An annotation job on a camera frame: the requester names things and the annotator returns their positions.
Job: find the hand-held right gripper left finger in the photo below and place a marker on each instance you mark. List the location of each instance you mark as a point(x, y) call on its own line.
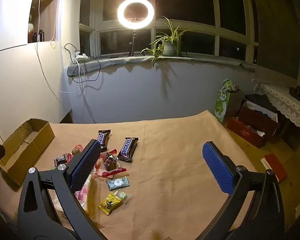
point(86, 166)

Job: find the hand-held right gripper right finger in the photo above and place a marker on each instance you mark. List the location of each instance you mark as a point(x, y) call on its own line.
point(218, 171)

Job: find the pink print bread bag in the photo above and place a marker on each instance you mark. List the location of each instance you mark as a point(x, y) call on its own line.
point(86, 197)

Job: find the brown cardboard box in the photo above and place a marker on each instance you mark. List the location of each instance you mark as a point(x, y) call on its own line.
point(27, 150)

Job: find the yellow snack packet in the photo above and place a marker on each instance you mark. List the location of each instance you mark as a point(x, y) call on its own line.
point(110, 203)

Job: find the green snack packet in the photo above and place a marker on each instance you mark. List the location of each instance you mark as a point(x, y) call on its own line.
point(122, 196)

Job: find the small red white candy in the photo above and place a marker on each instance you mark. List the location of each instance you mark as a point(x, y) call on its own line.
point(98, 169)

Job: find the red wrapped chocolate egg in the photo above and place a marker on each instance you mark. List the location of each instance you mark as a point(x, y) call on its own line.
point(77, 150)

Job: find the dark candy in red wrapper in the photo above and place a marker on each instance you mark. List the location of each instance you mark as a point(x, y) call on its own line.
point(111, 162)

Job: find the black white snack packet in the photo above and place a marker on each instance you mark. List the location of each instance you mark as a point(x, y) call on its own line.
point(60, 160)

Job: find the red sausage stick packet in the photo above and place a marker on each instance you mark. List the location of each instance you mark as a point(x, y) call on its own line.
point(114, 173)

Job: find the small brown chocolate bar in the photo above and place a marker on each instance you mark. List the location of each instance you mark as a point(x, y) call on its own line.
point(103, 140)

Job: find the blue wet wipe packet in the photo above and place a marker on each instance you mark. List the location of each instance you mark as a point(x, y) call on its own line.
point(118, 183)

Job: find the large brown chocolate bar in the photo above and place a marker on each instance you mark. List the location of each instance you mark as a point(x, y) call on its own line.
point(127, 150)

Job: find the tan table cloth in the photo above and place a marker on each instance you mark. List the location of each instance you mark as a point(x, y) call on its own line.
point(170, 155)

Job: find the red book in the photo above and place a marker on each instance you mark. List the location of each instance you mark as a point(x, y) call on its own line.
point(276, 166)

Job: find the red cardboard box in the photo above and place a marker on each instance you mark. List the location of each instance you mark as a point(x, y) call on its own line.
point(255, 122)

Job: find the green gift bag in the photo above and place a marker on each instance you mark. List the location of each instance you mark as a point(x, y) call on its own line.
point(221, 105)

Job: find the brown paper bag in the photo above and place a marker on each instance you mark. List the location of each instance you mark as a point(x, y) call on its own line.
point(236, 102)

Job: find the white cabinet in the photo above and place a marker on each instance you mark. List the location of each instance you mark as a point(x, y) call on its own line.
point(15, 80)

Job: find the white lace table cover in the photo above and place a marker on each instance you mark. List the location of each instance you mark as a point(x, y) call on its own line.
point(285, 102)

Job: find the white power strip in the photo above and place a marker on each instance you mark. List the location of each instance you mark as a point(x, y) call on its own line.
point(80, 56)

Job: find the dark figurine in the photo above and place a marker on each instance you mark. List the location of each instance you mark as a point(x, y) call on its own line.
point(298, 92)

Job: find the grey windowsill cloth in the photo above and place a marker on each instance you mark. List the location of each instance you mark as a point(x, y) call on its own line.
point(190, 61)

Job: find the dark bottles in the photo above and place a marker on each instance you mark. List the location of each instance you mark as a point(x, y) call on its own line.
point(38, 37)

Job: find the white red vase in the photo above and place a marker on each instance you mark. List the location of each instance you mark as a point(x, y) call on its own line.
point(30, 32)

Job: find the potted spider plant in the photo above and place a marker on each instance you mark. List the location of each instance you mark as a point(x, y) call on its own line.
point(168, 43)

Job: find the window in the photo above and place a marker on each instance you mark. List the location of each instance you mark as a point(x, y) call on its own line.
point(216, 17)

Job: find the wooden wall shelf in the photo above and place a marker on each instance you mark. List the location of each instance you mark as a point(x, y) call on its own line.
point(48, 12)

